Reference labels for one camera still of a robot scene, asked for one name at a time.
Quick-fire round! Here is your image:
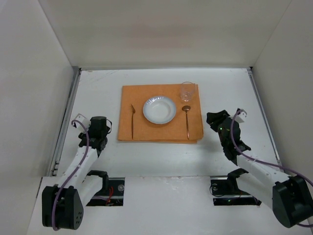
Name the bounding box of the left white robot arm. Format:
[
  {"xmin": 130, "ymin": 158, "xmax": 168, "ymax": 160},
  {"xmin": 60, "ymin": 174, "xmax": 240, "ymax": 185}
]
[{"xmin": 42, "ymin": 114, "xmax": 112, "ymax": 231}]

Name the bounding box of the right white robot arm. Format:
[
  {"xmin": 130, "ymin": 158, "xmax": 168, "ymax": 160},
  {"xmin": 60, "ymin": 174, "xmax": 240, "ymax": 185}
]
[{"xmin": 206, "ymin": 109, "xmax": 313, "ymax": 228}]

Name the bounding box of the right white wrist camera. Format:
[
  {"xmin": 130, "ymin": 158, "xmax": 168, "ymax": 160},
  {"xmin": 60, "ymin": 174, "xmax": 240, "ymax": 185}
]
[{"xmin": 235, "ymin": 109, "xmax": 247, "ymax": 124}]

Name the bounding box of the right aluminium table rail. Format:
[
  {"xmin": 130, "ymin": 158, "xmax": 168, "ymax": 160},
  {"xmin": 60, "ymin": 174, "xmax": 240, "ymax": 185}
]
[{"xmin": 247, "ymin": 67, "xmax": 282, "ymax": 165}]

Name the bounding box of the clear drinking glass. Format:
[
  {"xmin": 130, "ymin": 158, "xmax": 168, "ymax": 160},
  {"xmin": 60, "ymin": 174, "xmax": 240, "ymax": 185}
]
[{"xmin": 180, "ymin": 82, "xmax": 196, "ymax": 102}]

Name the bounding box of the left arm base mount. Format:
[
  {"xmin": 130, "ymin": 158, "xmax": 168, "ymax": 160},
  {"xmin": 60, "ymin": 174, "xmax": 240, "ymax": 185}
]
[{"xmin": 87, "ymin": 170, "xmax": 125, "ymax": 207}]

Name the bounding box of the white round plate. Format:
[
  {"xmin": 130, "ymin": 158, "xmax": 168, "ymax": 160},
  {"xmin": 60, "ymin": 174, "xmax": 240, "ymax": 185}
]
[{"xmin": 143, "ymin": 96, "xmax": 177, "ymax": 124}]

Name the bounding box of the aluminium table rail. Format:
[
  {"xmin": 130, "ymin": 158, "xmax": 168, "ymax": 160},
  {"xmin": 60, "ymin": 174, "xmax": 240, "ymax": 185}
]
[
  {"xmin": 247, "ymin": 67, "xmax": 282, "ymax": 165},
  {"xmin": 47, "ymin": 66, "xmax": 81, "ymax": 177}
]

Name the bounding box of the left aluminium table rail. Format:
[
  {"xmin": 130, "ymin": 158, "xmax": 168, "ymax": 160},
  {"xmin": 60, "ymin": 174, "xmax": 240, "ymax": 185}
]
[{"xmin": 47, "ymin": 66, "xmax": 81, "ymax": 177}]

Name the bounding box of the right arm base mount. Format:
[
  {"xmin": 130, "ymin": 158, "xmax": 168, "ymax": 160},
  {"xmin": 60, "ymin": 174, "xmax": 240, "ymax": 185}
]
[{"xmin": 209, "ymin": 168, "xmax": 262, "ymax": 206}]

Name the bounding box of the copper spoon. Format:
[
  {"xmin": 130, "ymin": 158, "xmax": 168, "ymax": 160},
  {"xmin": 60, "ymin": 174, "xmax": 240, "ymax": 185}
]
[{"xmin": 182, "ymin": 105, "xmax": 191, "ymax": 139}]

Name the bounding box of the copper fork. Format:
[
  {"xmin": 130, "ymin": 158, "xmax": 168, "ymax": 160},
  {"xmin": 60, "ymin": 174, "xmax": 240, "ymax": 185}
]
[{"xmin": 131, "ymin": 104, "xmax": 135, "ymax": 140}]

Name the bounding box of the orange cloth placemat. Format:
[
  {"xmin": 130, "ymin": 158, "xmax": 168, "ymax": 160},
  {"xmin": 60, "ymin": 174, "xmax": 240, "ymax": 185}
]
[{"xmin": 117, "ymin": 84, "xmax": 204, "ymax": 143}]

